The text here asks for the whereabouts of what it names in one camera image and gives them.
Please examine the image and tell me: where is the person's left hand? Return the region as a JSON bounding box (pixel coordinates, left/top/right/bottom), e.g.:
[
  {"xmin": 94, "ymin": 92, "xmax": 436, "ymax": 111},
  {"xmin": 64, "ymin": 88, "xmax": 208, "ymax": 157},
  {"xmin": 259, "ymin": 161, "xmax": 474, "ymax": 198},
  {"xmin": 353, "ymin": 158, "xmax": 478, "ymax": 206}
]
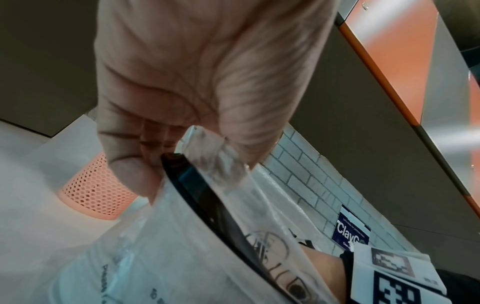
[{"xmin": 91, "ymin": 0, "xmax": 339, "ymax": 206}]

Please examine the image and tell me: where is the clear plastic bag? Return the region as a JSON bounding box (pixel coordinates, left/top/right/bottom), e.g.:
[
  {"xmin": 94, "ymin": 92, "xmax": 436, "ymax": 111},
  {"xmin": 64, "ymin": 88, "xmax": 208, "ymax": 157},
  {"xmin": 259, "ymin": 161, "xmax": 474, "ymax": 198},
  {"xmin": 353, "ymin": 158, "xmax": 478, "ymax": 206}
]
[{"xmin": 48, "ymin": 124, "xmax": 340, "ymax": 304}]

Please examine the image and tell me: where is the person's right forearm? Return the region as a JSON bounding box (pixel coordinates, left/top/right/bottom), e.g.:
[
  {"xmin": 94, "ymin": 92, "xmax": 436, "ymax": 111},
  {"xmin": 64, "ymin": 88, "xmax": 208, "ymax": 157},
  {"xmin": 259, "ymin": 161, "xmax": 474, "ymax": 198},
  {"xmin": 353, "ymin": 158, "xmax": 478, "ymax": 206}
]
[{"xmin": 245, "ymin": 228, "xmax": 355, "ymax": 304}]

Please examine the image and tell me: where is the black glossy flat object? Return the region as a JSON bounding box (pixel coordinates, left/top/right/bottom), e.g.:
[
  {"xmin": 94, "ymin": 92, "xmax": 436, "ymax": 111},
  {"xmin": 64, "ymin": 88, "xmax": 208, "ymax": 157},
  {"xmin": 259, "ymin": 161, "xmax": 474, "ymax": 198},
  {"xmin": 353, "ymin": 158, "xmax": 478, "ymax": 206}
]
[{"xmin": 161, "ymin": 153, "xmax": 290, "ymax": 304}]

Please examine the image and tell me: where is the orange perforated basket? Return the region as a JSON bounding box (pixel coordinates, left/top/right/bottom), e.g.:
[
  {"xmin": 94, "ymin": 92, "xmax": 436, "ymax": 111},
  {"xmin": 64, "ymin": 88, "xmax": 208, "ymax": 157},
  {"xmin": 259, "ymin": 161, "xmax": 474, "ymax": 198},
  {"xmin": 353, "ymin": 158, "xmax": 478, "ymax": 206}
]
[{"xmin": 57, "ymin": 150, "xmax": 139, "ymax": 221}]

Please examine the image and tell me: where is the orange-edged grey panel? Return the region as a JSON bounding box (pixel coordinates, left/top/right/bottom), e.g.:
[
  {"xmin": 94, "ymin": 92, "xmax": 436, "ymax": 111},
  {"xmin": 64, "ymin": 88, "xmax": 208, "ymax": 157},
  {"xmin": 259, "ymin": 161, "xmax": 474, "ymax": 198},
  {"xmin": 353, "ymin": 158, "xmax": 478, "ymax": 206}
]
[{"xmin": 333, "ymin": 0, "xmax": 480, "ymax": 219}]

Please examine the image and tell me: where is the white marker-coded tracker box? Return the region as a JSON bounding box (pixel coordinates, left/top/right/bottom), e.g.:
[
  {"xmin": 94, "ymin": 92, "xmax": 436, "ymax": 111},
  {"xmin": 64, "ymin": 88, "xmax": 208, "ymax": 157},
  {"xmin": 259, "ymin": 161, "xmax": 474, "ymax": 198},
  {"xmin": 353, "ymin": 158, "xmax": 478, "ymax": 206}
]
[{"xmin": 349, "ymin": 241, "xmax": 449, "ymax": 304}]

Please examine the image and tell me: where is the black clothing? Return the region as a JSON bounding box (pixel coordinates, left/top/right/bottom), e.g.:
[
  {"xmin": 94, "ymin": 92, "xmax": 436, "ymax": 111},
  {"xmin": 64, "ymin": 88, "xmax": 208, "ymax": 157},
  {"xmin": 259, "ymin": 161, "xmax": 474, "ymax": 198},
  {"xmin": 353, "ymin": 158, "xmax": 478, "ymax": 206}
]
[{"xmin": 434, "ymin": 268, "xmax": 480, "ymax": 304}]

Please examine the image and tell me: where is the blue wall sign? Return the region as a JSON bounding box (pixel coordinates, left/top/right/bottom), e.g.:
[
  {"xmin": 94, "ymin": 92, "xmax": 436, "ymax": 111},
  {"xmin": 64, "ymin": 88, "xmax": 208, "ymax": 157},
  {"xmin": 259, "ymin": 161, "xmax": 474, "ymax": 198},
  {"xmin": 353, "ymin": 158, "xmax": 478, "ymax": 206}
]
[{"xmin": 331, "ymin": 204, "xmax": 372, "ymax": 253}]

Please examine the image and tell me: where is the black wrist strap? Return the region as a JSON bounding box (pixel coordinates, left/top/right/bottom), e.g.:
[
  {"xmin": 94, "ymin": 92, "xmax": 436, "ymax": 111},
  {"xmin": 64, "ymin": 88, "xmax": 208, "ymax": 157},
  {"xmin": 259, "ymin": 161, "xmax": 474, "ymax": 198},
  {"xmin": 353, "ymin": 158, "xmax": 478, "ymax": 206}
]
[{"xmin": 338, "ymin": 250, "xmax": 358, "ymax": 299}]

